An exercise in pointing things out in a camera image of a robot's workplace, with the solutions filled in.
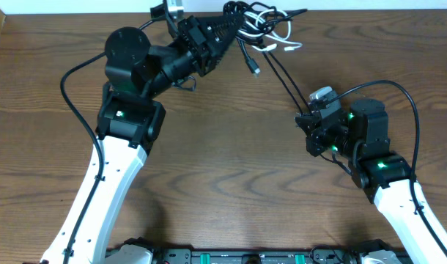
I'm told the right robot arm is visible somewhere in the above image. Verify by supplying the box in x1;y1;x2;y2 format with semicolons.
295;99;447;263

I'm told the black usb cable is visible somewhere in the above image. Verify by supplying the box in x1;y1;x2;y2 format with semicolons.
222;0;314;115

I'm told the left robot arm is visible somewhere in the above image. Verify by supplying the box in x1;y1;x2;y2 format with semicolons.
41;11;243;263

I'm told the white usb cable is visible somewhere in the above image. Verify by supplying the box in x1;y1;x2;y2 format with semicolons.
237;9;303;52

